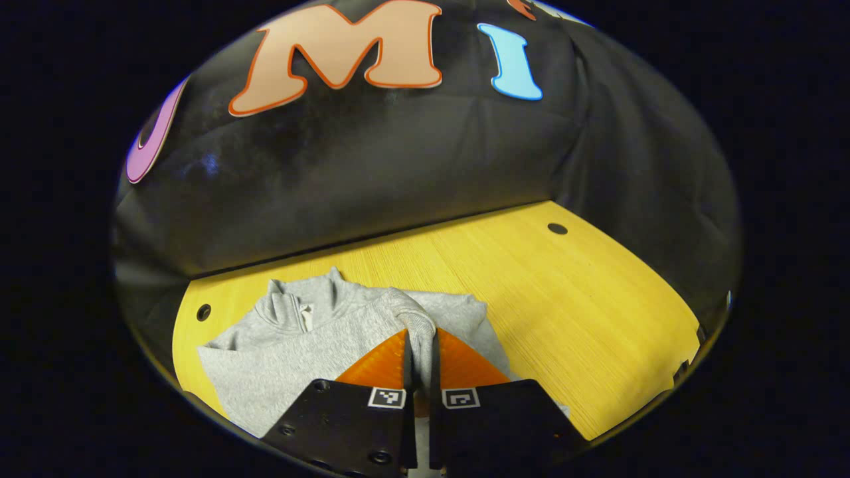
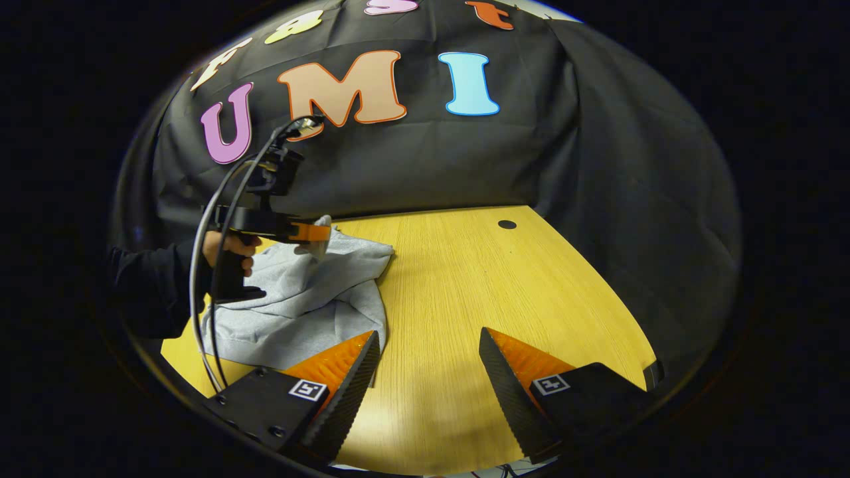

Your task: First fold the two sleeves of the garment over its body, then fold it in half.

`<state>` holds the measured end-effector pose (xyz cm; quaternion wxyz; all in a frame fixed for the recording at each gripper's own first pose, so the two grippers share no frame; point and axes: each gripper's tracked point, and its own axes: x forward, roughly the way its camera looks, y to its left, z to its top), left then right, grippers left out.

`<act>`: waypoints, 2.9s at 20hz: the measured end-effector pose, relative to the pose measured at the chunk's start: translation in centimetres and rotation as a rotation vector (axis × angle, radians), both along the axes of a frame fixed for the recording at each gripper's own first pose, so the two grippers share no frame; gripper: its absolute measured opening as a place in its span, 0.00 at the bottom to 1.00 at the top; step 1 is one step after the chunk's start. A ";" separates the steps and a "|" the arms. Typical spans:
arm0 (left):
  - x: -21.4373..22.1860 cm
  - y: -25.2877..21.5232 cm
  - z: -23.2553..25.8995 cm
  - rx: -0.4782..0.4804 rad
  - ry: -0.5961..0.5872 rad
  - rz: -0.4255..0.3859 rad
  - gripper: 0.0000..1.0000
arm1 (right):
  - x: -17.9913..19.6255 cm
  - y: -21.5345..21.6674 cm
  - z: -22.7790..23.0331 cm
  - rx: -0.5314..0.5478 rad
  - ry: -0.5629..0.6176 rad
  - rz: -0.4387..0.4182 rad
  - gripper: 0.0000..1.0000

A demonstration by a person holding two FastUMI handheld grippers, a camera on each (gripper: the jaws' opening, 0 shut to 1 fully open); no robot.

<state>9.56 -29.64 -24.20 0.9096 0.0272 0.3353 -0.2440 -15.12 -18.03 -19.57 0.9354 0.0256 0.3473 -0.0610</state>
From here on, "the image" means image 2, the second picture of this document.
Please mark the grey zip-neck sweatshirt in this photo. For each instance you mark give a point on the grey zip-neck sweatshirt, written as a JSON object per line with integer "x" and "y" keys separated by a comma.
{"x": 299, "y": 299}

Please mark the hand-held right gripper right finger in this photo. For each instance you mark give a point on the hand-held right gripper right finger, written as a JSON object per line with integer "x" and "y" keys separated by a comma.
{"x": 511, "y": 398}

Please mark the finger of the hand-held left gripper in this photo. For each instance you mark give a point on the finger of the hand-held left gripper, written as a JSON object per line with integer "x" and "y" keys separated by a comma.
{"x": 265, "y": 222}

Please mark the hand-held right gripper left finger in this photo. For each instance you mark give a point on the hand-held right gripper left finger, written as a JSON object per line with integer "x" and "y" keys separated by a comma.
{"x": 348, "y": 398}

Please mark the black backdrop cloth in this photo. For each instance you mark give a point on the black backdrop cloth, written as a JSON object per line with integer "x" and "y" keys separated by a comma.
{"x": 597, "y": 166}

